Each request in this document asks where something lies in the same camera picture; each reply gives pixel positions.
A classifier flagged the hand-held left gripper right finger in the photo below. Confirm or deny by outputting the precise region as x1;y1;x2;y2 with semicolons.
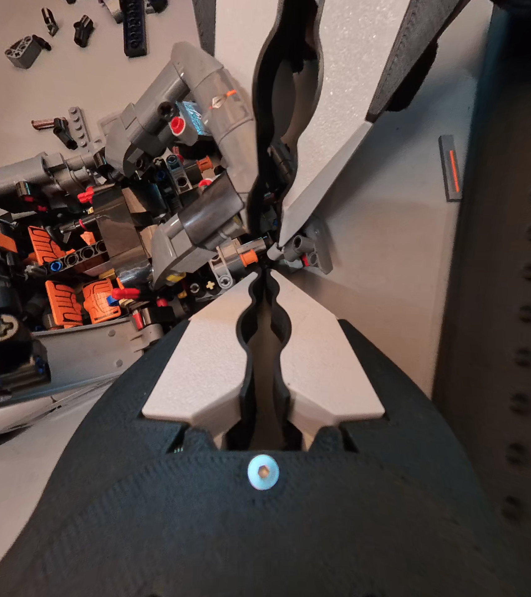
267;271;386;419

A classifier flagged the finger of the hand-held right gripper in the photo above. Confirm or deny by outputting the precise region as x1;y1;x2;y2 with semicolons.
272;0;411;247
215;0;294;236

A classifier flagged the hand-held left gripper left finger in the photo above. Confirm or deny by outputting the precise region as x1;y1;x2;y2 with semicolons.
142;272;260;419

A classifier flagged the grey curved lego panel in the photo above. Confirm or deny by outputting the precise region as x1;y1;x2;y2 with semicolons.
268;218;334;276

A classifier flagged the grey lego car model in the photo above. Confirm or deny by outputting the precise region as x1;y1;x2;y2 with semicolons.
0;41;271;448

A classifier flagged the grey long lego plate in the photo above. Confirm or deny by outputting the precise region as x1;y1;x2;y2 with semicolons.
67;106;94;151

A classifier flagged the black lego pin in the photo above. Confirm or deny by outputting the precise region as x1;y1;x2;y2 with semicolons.
31;118;78;150

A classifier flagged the dark grey angled lego beam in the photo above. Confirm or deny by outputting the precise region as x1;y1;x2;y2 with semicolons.
5;35;52;70

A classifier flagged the black Technic brick with holes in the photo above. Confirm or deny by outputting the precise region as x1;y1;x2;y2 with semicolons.
123;0;147;58

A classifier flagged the grey tile orange stripe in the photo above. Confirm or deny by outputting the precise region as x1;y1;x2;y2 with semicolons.
438;135;463;202

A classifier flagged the white rounded board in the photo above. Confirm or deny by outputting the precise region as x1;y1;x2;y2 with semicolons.
0;401;63;437

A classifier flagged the dark dimpled panel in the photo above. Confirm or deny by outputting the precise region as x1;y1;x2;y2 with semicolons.
433;0;531;597

